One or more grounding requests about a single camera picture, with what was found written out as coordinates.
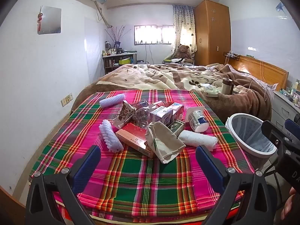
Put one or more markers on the white waste bin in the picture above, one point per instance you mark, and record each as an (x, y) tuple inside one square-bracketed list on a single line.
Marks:
[(236, 136)]

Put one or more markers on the wooden headboard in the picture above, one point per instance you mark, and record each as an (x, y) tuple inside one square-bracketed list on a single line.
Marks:
[(262, 70)]

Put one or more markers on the brown patterned blanket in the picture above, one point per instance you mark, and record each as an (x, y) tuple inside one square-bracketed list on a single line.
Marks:
[(164, 77)]

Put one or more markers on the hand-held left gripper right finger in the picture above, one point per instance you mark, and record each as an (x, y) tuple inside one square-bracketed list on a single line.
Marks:
[(209, 166)]

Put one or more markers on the brown paper bag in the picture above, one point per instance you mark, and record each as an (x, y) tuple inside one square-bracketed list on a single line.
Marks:
[(161, 143)]

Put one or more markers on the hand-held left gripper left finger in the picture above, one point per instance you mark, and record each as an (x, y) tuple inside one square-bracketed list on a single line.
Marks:
[(88, 166)]

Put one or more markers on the small green box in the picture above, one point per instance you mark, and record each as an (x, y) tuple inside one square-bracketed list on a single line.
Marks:
[(175, 127)]

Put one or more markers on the clear plastic bottle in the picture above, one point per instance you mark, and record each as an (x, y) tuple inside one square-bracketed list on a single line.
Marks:
[(141, 117)]

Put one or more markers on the plaid cloth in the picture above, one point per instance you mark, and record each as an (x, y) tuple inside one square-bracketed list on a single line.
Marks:
[(131, 180)]

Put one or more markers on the red medicine box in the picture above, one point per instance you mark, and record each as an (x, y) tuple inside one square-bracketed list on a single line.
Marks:
[(131, 137)]

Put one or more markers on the cluttered shelf unit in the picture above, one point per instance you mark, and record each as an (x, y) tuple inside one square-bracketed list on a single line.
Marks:
[(117, 62)]

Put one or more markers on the pink milk carton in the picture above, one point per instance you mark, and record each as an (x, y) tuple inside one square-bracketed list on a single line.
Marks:
[(177, 110), (160, 116)]

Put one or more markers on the window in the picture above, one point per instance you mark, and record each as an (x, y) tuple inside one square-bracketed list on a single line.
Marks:
[(153, 34)]

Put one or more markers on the person's right hand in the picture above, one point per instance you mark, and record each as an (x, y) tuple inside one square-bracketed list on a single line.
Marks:
[(290, 204)]

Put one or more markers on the white foam sleeve near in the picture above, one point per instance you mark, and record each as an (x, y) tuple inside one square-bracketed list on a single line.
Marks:
[(110, 136)]

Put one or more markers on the power strip on wall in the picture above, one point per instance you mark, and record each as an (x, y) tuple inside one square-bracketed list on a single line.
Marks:
[(231, 55)]

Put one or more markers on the brown teddy bear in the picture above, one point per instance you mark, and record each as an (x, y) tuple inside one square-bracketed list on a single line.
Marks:
[(182, 52)]

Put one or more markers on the white yogurt cup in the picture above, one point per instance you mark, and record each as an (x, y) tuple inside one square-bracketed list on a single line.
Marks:
[(198, 119)]

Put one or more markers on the dried branches in vase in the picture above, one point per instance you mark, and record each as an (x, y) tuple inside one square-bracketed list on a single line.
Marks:
[(116, 36)]

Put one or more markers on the white foam net sleeve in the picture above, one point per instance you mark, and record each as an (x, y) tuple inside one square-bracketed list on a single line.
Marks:
[(199, 140), (112, 100)]

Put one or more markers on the wall socket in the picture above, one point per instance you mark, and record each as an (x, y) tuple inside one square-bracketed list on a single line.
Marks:
[(67, 99)]

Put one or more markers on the red drink can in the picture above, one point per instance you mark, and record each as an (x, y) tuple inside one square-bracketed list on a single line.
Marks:
[(140, 104)]

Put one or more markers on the wooden wardrobe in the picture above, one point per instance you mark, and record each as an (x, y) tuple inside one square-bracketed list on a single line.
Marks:
[(211, 32)]

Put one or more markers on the red hanging ornament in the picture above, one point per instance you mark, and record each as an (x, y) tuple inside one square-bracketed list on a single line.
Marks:
[(40, 18)]

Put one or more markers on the patterned curtain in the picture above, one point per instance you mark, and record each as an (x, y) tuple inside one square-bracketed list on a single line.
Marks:
[(185, 28)]

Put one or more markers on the blue wall decoration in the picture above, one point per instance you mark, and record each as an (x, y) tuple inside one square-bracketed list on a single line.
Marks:
[(280, 9)]

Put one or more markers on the grey bin liner bag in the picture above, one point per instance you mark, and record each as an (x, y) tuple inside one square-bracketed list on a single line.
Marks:
[(252, 131)]

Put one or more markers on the brown floral paper carton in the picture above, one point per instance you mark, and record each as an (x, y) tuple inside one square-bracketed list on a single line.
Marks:
[(123, 116)]

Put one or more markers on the air conditioner pipe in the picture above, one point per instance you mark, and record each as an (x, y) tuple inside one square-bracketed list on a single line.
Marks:
[(102, 14)]

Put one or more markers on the bottles on nightstand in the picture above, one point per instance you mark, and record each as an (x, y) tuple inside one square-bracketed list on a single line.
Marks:
[(294, 92)]

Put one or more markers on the wall mirror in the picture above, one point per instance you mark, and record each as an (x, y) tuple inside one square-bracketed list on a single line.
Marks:
[(52, 20)]

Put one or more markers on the grey nightstand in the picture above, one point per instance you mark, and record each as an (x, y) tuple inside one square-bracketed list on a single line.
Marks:
[(284, 110)]

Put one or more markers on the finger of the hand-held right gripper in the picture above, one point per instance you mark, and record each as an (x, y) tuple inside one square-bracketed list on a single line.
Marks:
[(273, 131), (292, 125)]

